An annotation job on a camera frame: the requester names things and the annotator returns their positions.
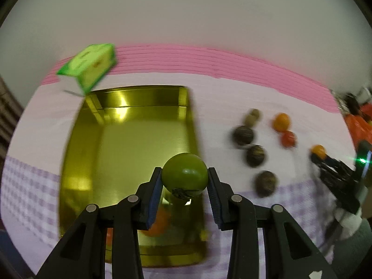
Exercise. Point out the green tomato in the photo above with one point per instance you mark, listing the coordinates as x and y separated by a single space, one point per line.
184 171

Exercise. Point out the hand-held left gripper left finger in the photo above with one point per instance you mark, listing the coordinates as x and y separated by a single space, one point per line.
153 200

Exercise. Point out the person's right forearm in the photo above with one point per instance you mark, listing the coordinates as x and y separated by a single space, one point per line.
354 252

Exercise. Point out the blue foam floor mat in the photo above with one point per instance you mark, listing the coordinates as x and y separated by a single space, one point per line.
7 247

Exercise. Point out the small olive tomato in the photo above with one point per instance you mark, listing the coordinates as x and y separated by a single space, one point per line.
250 120

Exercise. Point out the pink and purple checked blanket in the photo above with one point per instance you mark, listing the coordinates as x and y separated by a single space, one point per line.
232 87

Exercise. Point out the small brown longan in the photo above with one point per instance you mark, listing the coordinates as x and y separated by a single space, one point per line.
256 112

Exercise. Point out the red tomato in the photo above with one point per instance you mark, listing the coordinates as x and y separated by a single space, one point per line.
288 138
109 235

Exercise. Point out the dark passion fruit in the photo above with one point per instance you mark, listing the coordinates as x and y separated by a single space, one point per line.
255 155
266 183
243 135

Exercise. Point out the orange plastic bag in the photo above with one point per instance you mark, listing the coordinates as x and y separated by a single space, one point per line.
359 128

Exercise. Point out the small orange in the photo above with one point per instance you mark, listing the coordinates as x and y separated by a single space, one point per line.
318 150

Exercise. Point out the orange tomato in tray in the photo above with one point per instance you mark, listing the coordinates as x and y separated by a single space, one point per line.
159 223

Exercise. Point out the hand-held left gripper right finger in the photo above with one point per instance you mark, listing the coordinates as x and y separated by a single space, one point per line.
215 200

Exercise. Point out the green tissue box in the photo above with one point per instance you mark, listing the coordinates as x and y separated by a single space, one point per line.
87 64

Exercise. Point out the gold metal tin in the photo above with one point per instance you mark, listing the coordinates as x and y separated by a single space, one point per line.
130 157

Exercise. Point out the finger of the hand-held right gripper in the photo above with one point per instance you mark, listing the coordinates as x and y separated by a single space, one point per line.
338 165
318 165

